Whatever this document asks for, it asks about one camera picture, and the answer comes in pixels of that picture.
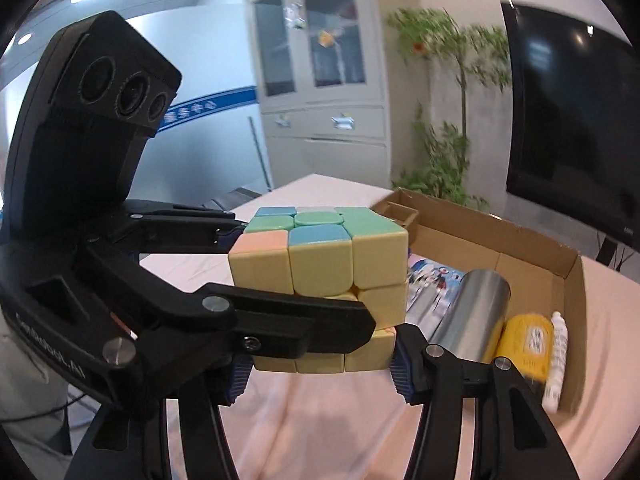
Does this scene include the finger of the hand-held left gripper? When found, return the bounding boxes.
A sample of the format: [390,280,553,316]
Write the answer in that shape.
[89,199,251,261]
[75,240,377,413]

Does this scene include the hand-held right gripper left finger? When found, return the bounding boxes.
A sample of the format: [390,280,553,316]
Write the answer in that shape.
[75,355,253,480]

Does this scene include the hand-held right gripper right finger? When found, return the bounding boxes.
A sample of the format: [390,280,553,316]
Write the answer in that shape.
[391,323,577,480]

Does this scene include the pastel puzzle cube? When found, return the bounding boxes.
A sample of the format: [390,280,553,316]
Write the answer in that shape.
[228,204,410,375]

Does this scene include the silver metal can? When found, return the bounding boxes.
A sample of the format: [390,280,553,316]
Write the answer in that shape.
[430,269,512,366]

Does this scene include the brown cardboard box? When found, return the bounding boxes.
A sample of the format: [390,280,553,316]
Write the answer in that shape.
[372,187,587,413]

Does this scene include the colourful packet in box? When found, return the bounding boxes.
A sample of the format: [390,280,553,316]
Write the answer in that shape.
[405,252,471,333]

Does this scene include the thin leaning pole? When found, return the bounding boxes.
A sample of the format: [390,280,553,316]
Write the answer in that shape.
[248,116,273,193]

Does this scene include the yellow cylindrical can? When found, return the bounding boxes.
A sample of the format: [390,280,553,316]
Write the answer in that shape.
[492,312,555,401]

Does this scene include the small white bottle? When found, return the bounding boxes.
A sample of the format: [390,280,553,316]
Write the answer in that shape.
[542,311,570,413]

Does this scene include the white glass-door cabinet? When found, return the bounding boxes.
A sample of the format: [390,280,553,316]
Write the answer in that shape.
[242,0,393,196]

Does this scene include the tall leafy green plant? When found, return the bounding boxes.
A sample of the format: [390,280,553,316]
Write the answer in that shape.
[385,0,513,211]

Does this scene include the black flat screen television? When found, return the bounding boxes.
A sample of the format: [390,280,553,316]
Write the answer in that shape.
[500,0,640,253]

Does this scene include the blue wall stripe sign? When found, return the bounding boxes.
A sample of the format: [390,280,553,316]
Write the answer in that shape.
[157,86,260,133]

